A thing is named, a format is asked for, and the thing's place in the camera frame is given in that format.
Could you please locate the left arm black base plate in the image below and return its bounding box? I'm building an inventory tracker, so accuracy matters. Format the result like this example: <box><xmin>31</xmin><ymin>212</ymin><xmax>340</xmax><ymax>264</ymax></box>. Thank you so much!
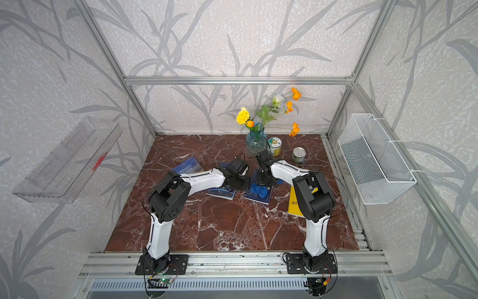
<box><xmin>134</xmin><ymin>253</ymin><xmax>189</xmax><ymax>277</ymax></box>

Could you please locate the dark navy book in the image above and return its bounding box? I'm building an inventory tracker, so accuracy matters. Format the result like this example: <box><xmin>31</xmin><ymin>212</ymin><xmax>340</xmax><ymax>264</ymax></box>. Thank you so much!
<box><xmin>244</xmin><ymin>169</ymin><xmax>273</xmax><ymax>205</ymax></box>

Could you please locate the clear plastic wall shelf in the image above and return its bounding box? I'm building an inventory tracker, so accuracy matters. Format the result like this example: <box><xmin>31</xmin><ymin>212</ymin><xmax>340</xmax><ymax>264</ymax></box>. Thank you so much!
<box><xmin>12</xmin><ymin>117</ymin><xmax>123</xmax><ymax>204</ymax></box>

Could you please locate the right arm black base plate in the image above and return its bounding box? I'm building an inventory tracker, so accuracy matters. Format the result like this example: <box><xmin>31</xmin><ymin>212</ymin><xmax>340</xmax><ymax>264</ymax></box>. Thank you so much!
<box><xmin>284</xmin><ymin>253</ymin><xmax>337</xmax><ymax>275</ymax></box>

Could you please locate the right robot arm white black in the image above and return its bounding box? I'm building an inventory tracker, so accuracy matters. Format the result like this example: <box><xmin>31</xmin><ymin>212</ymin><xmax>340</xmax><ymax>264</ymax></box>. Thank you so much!
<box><xmin>256</xmin><ymin>150</ymin><xmax>337</xmax><ymax>274</ymax></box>

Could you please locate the blue landscape cover book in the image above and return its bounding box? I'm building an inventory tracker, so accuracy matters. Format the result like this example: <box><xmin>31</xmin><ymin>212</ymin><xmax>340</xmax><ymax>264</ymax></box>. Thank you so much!
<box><xmin>173</xmin><ymin>157</ymin><xmax>204</xmax><ymax>174</ymax></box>

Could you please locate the yellow cover book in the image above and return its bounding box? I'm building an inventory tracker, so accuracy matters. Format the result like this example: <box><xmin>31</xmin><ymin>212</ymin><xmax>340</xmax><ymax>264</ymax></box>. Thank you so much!
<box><xmin>288</xmin><ymin>186</ymin><xmax>304</xmax><ymax>218</ymax></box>

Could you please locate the aluminium front rail frame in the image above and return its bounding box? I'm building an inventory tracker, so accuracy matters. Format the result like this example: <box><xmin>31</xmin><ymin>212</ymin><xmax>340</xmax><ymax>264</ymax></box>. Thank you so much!
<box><xmin>78</xmin><ymin>251</ymin><xmax>393</xmax><ymax>279</ymax></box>

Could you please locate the white wire mesh basket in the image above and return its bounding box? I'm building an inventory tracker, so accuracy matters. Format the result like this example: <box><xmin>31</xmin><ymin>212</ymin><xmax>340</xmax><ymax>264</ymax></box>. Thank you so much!
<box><xmin>338</xmin><ymin>113</ymin><xmax>417</xmax><ymax>205</ymax></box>

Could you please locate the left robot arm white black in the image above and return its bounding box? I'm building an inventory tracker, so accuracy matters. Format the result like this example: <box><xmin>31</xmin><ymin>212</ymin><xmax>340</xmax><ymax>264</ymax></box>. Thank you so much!
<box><xmin>144</xmin><ymin>157</ymin><xmax>250</xmax><ymax>262</ymax></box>

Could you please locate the open silver tin can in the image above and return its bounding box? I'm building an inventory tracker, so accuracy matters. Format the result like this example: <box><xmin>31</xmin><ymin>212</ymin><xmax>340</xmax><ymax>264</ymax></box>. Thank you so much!
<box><xmin>292</xmin><ymin>147</ymin><xmax>306</xmax><ymax>164</ymax></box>

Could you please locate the glass vase with flowers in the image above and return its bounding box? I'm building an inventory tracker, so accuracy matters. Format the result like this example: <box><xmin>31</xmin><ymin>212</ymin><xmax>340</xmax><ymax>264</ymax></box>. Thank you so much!
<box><xmin>236</xmin><ymin>87</ymin><xmax>302</xmax><ymax>157</ymax></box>

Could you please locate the blue Little Prince book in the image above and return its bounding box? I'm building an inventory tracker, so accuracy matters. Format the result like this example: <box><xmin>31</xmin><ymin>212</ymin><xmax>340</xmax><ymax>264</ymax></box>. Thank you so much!
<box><xmin>205</xmin><ymin>178</ymin><xmax>236</xmax><ymax>201</ymax></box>

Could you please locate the blue cleaning cloth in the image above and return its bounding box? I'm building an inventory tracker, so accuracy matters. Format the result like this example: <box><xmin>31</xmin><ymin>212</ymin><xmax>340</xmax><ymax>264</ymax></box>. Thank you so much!
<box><xmin>251</xmin><ymin>184</ymin><xmax>269</xmax><ymax>198</ymax></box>

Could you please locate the green labelled tin can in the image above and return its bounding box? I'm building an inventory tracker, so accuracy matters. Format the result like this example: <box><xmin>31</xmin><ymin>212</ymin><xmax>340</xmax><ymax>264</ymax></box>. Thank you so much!
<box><xmin>266</xmin><ymin>137</ymin><xmax>283</xmax><ymax>157</ymax></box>

